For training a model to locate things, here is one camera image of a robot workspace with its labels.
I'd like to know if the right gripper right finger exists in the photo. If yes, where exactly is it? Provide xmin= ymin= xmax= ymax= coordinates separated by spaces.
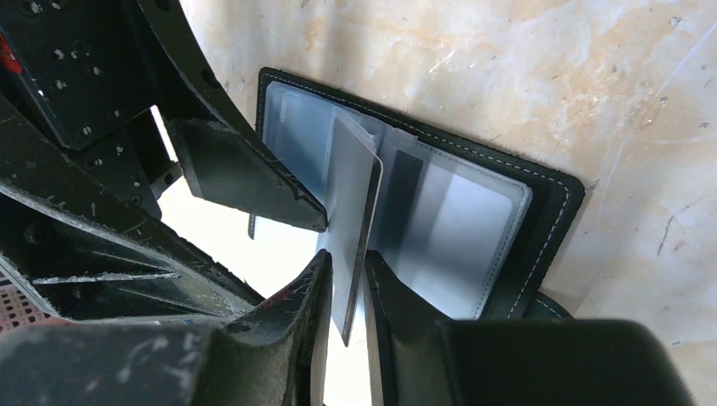
xmin=364 ymin=250 xmax=693 ymax=405

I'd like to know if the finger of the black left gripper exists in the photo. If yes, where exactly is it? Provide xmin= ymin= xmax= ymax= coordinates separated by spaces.
xmin=167 ymin=118 xmax=328 ymax=232

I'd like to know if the black leather card holder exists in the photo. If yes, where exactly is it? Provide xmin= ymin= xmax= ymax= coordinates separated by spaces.
xmin=251 ymin=68 xmax=585 ymax=320

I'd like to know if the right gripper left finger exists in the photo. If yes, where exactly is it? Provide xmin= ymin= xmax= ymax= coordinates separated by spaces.
xmin=1 ymin=250 xmax=332 ymax=405

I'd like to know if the silver black striped card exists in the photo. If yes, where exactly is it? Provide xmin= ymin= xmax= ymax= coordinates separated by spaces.
xmin=318 ymin=113 xmax=383 ymax=346

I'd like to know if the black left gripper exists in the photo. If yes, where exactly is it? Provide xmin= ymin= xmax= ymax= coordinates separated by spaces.
xmin=1 ymin=1 xmax=261 ymax=322

